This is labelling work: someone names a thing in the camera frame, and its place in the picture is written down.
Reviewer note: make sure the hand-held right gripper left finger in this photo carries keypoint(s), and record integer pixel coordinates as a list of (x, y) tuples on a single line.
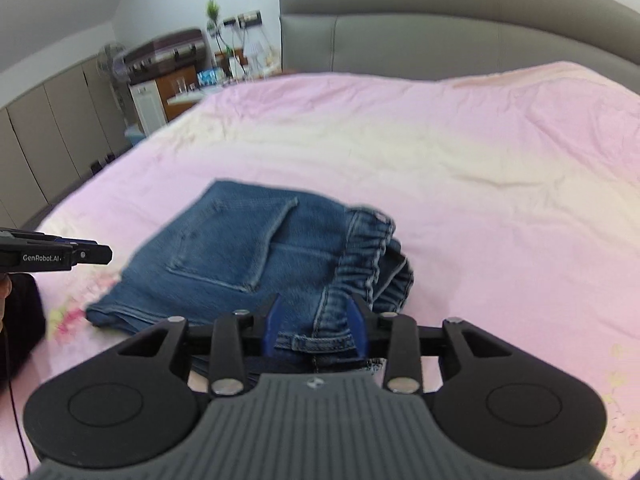
[(272, 325)]

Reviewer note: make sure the white small cabinet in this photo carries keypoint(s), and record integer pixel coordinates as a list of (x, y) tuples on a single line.
[(147, 107)]

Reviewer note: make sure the wall power sockets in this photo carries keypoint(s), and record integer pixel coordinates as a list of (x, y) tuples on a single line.
[(245, 19)]

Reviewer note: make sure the person's dark clothing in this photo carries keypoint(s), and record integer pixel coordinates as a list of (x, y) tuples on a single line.
[(22, 325)]

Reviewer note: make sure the blue denim pants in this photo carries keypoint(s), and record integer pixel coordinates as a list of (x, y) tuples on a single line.
[(235, 260)]

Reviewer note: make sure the pink bed blanket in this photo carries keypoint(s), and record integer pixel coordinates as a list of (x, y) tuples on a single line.
[(450, 170)]

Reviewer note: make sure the cluttered wooden desk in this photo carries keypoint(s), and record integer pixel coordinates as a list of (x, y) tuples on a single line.
[(210, 80)]

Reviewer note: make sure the standing fan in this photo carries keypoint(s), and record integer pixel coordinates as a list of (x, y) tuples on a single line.
[(114, 70)]

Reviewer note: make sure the grey upholstered headboard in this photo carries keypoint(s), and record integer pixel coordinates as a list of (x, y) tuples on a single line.
[(450, 20)]

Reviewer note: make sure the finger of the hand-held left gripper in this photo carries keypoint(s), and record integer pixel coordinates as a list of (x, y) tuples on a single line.
[(95, 255)]

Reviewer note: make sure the green potted plant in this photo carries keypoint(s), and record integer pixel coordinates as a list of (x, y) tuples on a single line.
[(213, 12)]

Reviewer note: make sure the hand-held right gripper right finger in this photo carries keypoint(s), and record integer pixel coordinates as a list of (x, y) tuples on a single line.
[(361, 330)]

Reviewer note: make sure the beige wardrobe cabinets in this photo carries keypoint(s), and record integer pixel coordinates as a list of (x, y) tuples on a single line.
[(55, 135)]

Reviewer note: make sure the dark maroon suitcase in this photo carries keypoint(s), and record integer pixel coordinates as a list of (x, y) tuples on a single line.
[(167, 50)]

